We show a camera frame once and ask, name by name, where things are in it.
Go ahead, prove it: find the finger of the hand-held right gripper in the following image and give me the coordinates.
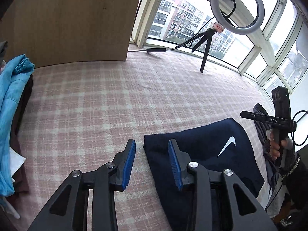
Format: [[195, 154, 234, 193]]
[[240, 111, 269, 124]]

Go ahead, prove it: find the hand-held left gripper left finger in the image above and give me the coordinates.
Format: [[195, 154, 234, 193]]
[[27, 139, 136, 231]]

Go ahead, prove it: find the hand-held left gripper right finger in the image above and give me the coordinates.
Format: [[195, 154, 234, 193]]
[[167, 139, 278, 231]]

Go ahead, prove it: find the navy blue sweatshirt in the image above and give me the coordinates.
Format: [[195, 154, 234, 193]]
[[144, 117, 265, 231]]

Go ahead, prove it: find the person's right forearm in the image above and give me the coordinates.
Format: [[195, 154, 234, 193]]
[[279, 147, 308, 212]]

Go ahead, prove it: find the stack of folded clothes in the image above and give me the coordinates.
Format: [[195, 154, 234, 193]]
[[0, 54, 35, 197]]

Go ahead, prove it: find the person's right hand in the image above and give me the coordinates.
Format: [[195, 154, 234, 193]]
[[263, 129, 293, 162]]

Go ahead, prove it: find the dark grey garment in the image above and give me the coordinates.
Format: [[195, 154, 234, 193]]
[[253, 103, 281, 194]]

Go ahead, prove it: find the pink plaid blanket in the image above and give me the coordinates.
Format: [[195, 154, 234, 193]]
[[10, 49, 277, 231]]

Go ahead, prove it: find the small black tripod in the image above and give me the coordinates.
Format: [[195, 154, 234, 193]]
[[175, 22, 225, 73]]

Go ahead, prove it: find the folded brown garment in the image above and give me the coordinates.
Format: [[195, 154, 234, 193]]
[[11, 73, 33, 194]]

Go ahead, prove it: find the light brown wood panel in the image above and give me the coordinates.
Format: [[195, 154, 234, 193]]
[[0, 0, 150, 68]]

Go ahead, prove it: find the folded dark grey t-shirt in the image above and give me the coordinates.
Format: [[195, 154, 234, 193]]
[[0, 40, 9, 64]]

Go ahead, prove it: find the black cable with remote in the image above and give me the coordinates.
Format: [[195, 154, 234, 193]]
[[127, 17, 217, 53]]

